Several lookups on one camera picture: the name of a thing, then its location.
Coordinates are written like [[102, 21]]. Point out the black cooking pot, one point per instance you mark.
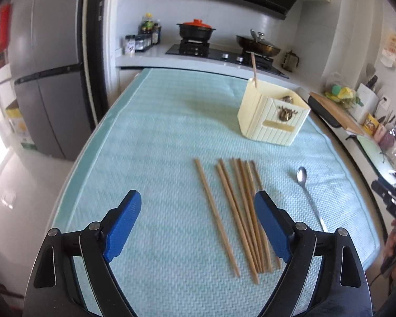
[[196, 33]]

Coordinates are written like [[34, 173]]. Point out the green glass board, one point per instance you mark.
[[378, 155]]

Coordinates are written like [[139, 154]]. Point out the dark glass kettle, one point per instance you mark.
[[290, 61]]

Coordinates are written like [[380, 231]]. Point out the grey refrigerator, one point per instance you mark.
[[52, 72]]

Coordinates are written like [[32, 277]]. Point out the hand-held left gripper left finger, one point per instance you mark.
[[125, 218]]

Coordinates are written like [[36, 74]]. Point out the white square floor plate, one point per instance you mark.
[[7, 200]]

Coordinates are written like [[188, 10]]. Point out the yellow snack packet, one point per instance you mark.
[[370, 123]]

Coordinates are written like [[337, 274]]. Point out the teal woven table mat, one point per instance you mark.
[[151, 138]]

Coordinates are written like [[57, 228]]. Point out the paper wall note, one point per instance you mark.
[[392, 48]]

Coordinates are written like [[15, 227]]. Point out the long metal spoon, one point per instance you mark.
[[301, 174]]

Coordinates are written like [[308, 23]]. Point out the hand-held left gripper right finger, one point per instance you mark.
[[270, 219]]

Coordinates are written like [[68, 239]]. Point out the yellow cardboard box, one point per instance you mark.
[[18, 125]]

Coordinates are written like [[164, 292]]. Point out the dark sauce bottle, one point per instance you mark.
[[156, 34]]

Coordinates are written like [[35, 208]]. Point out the white label spice jar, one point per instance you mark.
[[129, 45]]

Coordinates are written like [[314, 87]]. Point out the dark wok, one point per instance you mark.
[[260, 49]]

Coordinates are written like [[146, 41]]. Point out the yellow cap sauce bottle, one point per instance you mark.
[[147, 24]]

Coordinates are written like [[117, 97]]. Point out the wooden cutting board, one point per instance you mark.
[[336, 112]]

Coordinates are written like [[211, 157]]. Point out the cream ribbed utensil holder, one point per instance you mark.
[[267, 119]]

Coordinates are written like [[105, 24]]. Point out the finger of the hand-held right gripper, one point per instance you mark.
[[392, 206], [379, 186]]

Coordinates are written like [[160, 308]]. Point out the orange pot lid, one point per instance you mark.
[[198, 23]]

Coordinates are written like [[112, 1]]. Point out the red paper sheet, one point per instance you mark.
[[5, 23]]

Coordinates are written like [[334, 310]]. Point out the white wall socket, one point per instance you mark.
[[384, 104]]

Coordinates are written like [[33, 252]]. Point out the yellow green bundle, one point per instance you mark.
[[341, 93]]

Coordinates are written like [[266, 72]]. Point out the white knife block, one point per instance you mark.
[[366, 102]]

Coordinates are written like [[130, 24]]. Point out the black gas cooktop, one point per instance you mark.
[[214, 52]]

